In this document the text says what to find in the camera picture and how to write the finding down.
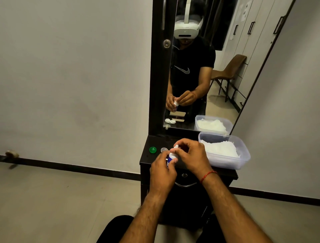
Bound person's left hand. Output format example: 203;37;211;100
149;151;179;195

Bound person's right hand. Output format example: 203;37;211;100
170;138;213;179

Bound white bottle with blue label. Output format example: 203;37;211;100
166;145;180;167

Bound person's left forearm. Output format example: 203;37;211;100
119;190;171;243

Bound person's right forearm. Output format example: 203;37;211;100
200;172;273;243

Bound white tissues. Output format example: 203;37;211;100
201;140;241;158

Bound black dressing table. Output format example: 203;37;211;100
139;0;297;230

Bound clear plastic container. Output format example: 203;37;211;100
198;132;251;170

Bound tall mirror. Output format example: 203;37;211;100
163;0;295;133

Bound person's black trousers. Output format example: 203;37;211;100
96;214;227;243

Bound red thread bracelet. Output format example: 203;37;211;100
200;171;218;184

